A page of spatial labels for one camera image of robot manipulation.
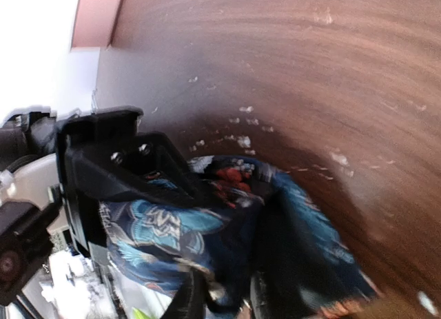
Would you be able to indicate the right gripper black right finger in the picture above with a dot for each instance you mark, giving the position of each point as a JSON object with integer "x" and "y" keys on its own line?
{"x": 290, "y": 279}

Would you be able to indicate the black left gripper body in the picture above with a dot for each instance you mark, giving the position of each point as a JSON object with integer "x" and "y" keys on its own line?
{"x": 87, "y": 133}

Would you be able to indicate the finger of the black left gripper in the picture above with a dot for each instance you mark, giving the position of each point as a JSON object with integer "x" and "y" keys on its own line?
{"x": 94, "y": 174}
{"x": 167, "y": 173}

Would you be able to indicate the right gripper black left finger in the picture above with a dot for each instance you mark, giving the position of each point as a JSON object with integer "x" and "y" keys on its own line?
{"x": 190, "y": 299}

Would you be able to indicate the navy floral patterned tie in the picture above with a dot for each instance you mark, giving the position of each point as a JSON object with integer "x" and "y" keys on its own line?
{"x": 242, "y": 187}

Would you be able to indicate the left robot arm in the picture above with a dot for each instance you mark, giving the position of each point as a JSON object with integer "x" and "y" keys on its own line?
{"x": 30, "y": 136}

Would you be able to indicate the pink divided organizer tray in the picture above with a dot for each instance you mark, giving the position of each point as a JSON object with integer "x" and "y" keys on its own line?
{"x": 95, "y": 23}

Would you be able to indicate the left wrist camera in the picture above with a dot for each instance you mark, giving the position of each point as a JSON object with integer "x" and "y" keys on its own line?
{"x": 30, "y": 203}

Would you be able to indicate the aluminium front rail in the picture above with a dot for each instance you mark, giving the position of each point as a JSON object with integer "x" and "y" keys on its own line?
{"x": 69, "y": 285}

